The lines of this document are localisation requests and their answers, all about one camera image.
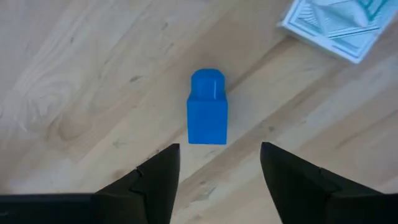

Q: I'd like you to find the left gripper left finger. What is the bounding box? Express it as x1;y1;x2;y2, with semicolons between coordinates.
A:
93;142;182;224

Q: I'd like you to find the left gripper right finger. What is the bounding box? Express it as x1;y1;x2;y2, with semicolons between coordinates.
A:
259;141;398;224

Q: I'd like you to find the blue single-stud toy block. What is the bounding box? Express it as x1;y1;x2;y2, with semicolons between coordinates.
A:
186;68;229;146

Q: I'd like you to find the white card box teal emblem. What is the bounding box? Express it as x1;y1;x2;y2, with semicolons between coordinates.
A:
276;0;398;65

